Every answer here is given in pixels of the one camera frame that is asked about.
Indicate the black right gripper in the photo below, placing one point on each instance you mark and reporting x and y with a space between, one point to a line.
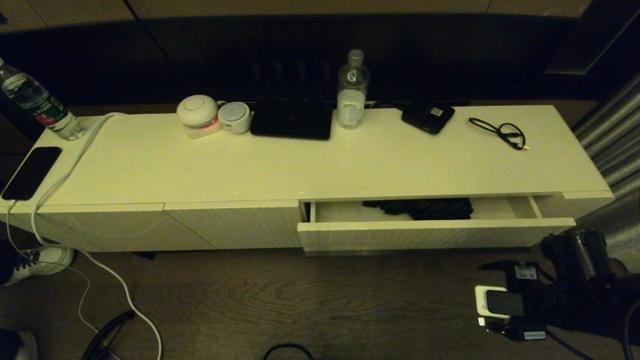
535 305

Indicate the white cabinet drawer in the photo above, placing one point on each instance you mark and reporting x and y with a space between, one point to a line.
425 235

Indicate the black umbrella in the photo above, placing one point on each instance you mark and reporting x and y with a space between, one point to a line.
430 207

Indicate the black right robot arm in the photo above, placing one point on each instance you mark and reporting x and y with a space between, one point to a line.
600 305

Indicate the white low cabinet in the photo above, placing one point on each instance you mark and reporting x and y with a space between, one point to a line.
200 165

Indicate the small black labelled device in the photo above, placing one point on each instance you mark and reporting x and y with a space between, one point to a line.
427 117

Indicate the clear bottle with grey cap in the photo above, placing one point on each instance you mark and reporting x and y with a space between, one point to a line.
351 104

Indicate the black flat tablet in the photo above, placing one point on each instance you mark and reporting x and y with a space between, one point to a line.
292 119

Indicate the small white round speaker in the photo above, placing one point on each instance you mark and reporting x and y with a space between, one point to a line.
234 118

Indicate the white dome-shaped device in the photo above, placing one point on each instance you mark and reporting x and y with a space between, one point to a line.
197 110

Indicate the white sneaker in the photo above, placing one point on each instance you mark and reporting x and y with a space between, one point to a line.
47 260
29 347

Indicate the black smartphone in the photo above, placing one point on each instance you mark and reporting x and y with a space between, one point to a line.
31 171

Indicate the dark trouser leg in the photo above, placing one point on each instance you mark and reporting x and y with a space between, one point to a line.
7 260
9 340

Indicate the water bottle with green label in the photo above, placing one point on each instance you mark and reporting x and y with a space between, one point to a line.
35 100

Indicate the dark grey door frame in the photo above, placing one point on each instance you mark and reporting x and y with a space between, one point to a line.
575 68

